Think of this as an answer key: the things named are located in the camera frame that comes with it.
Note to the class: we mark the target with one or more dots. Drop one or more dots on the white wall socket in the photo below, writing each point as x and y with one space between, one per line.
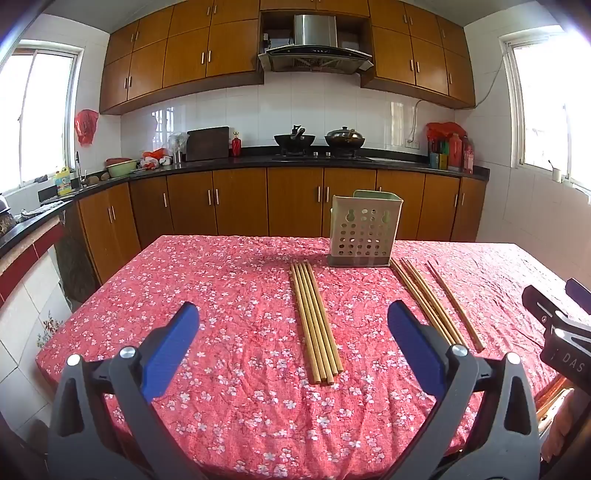
412 143

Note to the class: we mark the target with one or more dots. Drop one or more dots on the steel faucet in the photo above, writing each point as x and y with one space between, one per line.
79 168

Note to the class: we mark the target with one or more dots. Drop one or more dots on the dark cutting board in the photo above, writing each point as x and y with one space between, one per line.
207 144

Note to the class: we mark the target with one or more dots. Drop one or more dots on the window with white frame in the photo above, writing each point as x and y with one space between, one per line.
545 101
46 115

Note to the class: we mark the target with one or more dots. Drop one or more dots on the perforated plastic chopstick holder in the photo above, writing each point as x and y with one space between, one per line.
364 201

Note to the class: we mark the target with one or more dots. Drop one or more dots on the person's right hand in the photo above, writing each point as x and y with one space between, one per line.
570 424

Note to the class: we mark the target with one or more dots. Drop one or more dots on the wooden base cabinets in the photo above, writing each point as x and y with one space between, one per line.
295 198

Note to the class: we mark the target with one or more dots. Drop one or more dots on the black wok with lid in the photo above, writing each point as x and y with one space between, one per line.
345 137

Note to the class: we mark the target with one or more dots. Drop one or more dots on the green basin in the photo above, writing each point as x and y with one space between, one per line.
121 168

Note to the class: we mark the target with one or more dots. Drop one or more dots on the wooden wall cabinet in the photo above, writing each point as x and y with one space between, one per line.
184 55
415 55

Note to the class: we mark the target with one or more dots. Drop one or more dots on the steel range hood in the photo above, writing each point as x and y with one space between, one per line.
314 50

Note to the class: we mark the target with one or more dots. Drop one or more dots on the pink condiment bottle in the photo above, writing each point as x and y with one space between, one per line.
468 159

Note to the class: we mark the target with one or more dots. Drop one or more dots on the clear glass jar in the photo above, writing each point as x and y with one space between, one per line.
178 147

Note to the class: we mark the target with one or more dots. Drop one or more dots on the hanging red plastic bag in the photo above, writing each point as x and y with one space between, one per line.
87 127

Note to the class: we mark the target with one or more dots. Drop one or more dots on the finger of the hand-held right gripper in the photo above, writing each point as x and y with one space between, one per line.
581 294
540 307

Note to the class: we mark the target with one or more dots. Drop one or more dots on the red floral tablecloth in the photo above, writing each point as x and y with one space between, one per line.
231 300

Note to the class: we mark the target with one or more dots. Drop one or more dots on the black kitchen countertop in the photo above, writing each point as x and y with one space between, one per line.
231 162

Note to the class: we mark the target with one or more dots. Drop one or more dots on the red and white plastic bag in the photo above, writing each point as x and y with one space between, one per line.
154 159

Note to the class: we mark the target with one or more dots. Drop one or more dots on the white cup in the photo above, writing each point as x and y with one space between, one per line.
556 174

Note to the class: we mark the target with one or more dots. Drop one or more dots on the yellow detergent bottle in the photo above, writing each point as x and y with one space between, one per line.
63 182

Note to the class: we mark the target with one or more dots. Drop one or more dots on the large red condiment bottle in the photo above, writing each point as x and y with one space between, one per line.
455 154

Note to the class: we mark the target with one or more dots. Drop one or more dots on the small red bottle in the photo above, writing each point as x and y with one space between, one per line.
236 145

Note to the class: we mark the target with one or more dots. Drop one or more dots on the red bag over condiments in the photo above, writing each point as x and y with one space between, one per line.
443 130

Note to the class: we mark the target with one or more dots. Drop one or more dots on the wooden cabinet over hood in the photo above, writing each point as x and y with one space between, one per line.
314 4

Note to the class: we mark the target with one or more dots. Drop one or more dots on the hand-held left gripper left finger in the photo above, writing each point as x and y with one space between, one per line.
171 350

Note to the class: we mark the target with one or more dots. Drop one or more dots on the grey rag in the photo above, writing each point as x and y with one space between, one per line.
39 210

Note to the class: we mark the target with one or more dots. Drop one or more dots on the gas stove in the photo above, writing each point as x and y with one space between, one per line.
323 154

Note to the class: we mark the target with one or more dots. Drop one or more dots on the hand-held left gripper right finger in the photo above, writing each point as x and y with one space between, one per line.
415 350

